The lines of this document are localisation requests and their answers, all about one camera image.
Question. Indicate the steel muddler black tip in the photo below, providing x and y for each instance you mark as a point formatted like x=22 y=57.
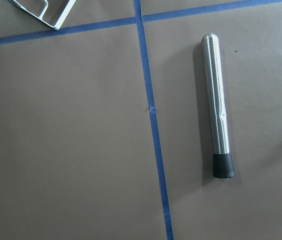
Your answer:
x=222 y=166

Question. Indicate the white wire cup rack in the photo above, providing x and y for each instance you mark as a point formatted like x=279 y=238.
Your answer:
x=52 y=13

